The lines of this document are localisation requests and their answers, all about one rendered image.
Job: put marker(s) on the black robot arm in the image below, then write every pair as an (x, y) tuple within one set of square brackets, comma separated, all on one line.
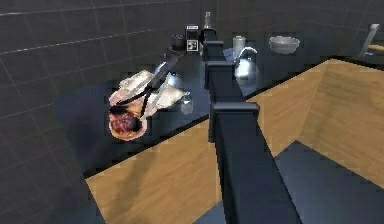
[(246, 166)]

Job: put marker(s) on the grey glass bottle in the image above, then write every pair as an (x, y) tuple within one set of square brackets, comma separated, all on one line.
[(207, 20)]

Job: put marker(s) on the pink pot with red inside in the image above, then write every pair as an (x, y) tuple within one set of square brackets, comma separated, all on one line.
[(120, 128)]

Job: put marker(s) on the grey spatula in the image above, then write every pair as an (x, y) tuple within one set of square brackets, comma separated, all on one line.
[(369, 38)]

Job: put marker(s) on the grey bowl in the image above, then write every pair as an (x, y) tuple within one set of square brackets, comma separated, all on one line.
[(284, 45)]

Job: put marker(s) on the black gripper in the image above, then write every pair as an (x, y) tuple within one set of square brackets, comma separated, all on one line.
[(178, 42)]

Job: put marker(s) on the grey mug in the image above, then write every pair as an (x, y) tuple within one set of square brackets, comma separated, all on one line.
[(239, 43)]

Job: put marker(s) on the wooden counter with black top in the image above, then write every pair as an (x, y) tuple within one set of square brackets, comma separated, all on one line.
[(160, 173)]

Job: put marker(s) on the small clear glass shaker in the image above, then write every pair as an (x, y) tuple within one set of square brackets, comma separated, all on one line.
[(187, 106)]

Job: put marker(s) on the silver kettle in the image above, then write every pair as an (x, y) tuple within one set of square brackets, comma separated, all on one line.
[(246, 66)]

